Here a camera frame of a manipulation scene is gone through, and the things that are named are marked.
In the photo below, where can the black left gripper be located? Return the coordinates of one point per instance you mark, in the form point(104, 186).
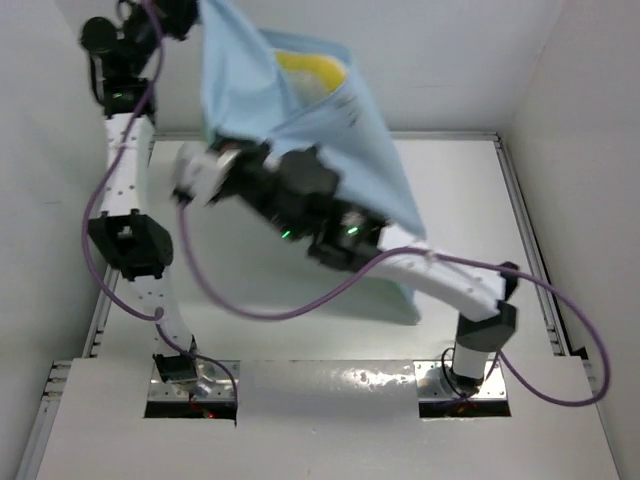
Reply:
point(173, 15)

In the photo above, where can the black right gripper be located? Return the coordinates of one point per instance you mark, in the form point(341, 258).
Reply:
point(246, 153)

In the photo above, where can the light blue green pillowcase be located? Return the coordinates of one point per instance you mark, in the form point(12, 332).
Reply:
point(245, 94)

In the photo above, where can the white pillow yellow underside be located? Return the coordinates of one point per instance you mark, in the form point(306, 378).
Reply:
point(313, 77)

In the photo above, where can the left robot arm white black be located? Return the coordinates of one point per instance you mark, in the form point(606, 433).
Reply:
point(116, 220)

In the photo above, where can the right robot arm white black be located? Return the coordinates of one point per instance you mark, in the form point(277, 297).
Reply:
point(296, 194)

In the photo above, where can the white front cover board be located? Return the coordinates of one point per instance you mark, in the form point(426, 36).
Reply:
point(313, 420)

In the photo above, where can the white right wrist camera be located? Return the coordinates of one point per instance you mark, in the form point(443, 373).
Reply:
point(199, 173)

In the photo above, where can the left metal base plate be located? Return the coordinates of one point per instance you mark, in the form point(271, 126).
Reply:
point(212, 385)

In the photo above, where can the metal base plate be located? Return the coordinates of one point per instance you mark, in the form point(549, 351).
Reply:
point(212, 385)
point(436, 383)

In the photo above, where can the aluminium table frame rail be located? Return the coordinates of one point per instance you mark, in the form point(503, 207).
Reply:
point(474, 205)

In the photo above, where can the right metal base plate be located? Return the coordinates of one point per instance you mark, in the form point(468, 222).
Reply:
point(436, 383)

